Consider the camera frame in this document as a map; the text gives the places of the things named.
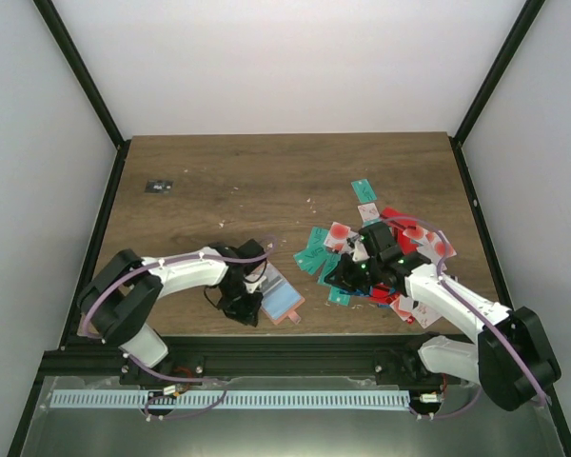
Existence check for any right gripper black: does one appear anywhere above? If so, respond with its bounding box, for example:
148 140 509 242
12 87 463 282
325 253 383 295

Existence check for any teal VIP card small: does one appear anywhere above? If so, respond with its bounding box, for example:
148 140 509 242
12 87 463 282
328 287 351 307

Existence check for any pink leather card holder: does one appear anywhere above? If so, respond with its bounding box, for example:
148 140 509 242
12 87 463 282
254 263 305 325

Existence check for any white floral card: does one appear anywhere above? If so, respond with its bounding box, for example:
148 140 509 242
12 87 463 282
358 202 380 222
411 304 442 328
259 263 285 294

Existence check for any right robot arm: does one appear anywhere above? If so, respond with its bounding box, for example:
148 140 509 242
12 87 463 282
325 222 561 411

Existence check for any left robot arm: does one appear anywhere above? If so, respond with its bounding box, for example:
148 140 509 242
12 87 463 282
77 239 271 385

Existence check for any teal VIP card lower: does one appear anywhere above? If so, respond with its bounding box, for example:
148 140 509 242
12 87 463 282
293 247 327 275

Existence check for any teal VIP card left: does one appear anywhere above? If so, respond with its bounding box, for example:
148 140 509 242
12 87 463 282
306 227 329 249

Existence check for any red card top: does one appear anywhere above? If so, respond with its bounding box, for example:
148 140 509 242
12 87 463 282
381 207 414 226

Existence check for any teal card far top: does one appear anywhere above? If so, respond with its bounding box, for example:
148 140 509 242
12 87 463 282
351 179 377 204

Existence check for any white floral card bottom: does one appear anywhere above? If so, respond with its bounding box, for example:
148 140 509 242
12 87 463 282
411 304 442 328

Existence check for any small black tag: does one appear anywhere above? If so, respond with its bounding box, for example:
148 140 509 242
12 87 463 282
145 180 173 194

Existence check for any light blue slotted strip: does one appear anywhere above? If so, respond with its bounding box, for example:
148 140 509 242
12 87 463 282
49 389 410 411

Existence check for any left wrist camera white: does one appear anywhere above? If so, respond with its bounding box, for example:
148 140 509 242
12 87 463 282
244 274 266 293

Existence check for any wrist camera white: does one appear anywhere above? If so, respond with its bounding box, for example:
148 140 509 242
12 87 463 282
342 234 364 252
244 274 266 293

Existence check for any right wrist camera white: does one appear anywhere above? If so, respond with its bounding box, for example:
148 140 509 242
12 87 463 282
342 234 364 252

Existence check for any black aluminium front rail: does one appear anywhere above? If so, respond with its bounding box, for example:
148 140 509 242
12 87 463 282
38 332 437 387

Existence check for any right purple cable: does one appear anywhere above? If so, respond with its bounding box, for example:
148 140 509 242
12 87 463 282
380 216 551 422

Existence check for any right frame post black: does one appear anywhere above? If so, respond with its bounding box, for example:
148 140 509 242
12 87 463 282
451 0 547 144

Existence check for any frame post black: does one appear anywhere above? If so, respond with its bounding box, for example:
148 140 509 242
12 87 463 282
31 0 127 149
451 0 547 144

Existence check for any left frame post black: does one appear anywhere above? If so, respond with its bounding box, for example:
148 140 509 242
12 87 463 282
31 0 127 149

